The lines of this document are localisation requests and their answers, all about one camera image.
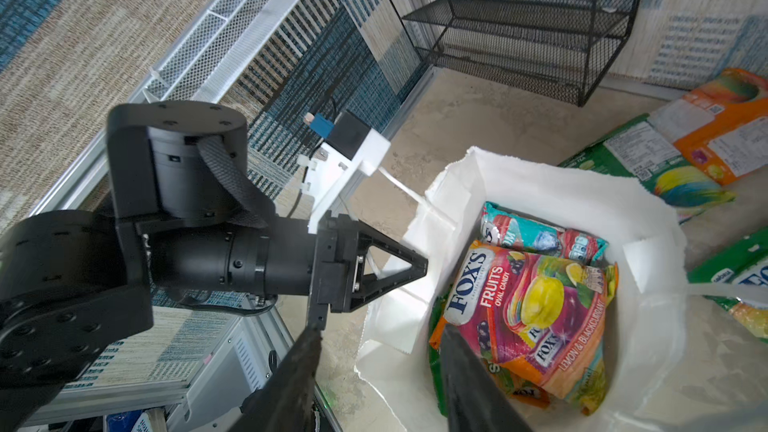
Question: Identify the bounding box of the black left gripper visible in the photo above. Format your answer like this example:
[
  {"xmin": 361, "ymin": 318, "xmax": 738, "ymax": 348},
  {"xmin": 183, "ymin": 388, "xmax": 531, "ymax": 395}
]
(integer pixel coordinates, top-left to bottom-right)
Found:
[{"xmin": 307, "ymin": 213, "xmax": 428, "ymax": 330}]

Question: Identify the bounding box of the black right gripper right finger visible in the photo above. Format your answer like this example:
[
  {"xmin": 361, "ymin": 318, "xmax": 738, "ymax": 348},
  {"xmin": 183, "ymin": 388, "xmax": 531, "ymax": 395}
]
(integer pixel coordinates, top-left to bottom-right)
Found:
[{"xmin": 440, "ymin": 325, "xmax": 532, "ymax": 432}]

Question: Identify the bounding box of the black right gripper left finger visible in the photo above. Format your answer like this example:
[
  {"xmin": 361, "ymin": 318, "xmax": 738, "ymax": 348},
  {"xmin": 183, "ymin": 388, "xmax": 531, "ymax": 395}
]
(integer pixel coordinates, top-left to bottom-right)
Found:
[{"xmin": 229, "ymin": 327, "xmax": 322, "ymax": 432}]

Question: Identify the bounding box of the pink Fox's candy bag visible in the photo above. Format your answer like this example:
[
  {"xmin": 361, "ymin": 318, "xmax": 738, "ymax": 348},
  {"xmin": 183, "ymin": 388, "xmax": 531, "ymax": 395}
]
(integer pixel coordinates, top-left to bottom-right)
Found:
[{"xmin": 429, "ymin": 241, "xmax": 619, "ymax": 415}]

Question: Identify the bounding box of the white paper bag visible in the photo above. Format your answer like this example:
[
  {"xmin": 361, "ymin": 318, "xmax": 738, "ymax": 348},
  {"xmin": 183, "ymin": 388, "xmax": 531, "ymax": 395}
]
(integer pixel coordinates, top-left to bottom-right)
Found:
[{"xmin": 353, "ymin": 145, "xmax": 768, "ymax": 432}]

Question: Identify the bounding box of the teal Fox's candy bag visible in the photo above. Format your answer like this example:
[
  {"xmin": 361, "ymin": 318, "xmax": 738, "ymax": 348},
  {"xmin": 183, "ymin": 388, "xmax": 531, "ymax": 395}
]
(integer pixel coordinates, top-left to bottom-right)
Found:
[{"xmin": 480, "ymin": 202, "xmax": 609, "ymax": 265}]

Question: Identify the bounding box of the green rainbow snack bag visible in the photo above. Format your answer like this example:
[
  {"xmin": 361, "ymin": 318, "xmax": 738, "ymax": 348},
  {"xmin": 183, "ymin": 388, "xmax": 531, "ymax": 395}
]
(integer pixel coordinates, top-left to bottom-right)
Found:
[{"xmin": 560, "ymin": 114, "xmax": 735, "ymax": 223}]

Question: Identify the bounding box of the yellow green candy bag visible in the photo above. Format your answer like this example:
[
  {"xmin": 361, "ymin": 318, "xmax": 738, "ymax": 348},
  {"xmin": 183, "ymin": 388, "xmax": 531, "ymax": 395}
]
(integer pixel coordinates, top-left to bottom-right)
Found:
[{"xmin": 687, "ymin": 226, "xmax": 768, "ymax": 344}]

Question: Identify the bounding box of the orange green snack bag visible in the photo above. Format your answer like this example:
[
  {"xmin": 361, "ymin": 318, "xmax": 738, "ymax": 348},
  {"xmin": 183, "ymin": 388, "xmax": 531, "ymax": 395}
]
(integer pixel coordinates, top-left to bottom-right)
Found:
[{"xmin": 649, "ymin": 68, "xmax": 767, "ymax": 186}]

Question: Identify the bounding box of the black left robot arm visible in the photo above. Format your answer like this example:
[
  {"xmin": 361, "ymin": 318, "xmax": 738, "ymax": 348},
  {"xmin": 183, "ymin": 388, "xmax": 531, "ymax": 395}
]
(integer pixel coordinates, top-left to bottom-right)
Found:
[{"xmin": 1, "ymin": 101, "xmax": 428, "ymax": 431}]

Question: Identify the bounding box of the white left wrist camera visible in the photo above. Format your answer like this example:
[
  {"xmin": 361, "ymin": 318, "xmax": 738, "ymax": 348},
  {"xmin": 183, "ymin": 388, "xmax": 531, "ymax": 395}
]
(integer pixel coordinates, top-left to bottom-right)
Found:
[{"xmin": 297, "ymin": 112, "xmax": 391, "ymax": 234}]

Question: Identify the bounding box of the white wire mesh basket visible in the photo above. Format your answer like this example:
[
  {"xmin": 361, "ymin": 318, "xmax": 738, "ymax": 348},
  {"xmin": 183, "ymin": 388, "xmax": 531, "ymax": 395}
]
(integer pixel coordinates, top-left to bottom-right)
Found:
[{"xmin": 130, "ymin": 0, "xmax": 338, "ymax": 103}]

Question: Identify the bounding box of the black wire shelf rack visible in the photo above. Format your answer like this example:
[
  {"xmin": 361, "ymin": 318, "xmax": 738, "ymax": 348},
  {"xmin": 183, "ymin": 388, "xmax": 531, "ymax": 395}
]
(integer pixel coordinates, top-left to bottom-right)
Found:
[{"xmin": 389, "ymin": 0, "xmax": 640, "ymax": 106}]

